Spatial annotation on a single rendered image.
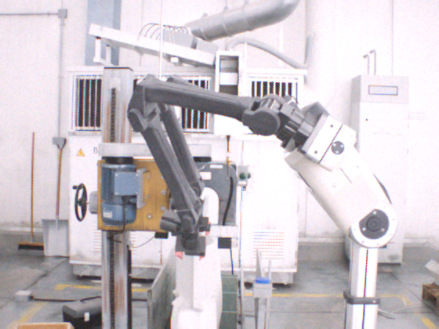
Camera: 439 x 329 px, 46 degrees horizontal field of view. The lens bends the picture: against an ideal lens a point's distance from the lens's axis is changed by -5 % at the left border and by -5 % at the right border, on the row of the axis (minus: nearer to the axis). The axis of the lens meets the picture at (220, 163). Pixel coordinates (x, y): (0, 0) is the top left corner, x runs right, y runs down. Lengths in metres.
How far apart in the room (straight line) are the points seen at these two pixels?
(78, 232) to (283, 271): 2.01
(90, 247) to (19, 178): 1.89
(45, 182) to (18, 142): 0.59
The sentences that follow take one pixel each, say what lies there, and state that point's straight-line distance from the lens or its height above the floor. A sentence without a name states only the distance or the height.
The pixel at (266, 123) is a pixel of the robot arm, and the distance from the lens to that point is 1.42.
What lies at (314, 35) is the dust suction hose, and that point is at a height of 2.47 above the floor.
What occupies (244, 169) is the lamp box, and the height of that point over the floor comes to 1.31.
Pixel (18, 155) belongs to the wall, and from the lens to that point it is 6.94.
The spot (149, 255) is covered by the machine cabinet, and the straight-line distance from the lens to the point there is 5.29.
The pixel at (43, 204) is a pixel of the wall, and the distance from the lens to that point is 6.88.
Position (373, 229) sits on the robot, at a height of 1.18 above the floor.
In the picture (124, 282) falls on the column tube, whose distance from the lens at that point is 2.58.
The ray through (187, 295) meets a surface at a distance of 2.04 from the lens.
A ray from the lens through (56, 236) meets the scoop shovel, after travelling 6.59.
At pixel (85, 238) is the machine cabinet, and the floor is 0.43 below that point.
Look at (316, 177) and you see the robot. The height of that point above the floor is 1.35.
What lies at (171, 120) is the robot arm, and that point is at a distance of 2.10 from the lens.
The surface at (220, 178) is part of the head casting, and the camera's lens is 2.38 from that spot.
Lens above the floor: 1.46
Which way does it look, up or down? 3 degrees down
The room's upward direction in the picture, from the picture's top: 1 degrees clockwise
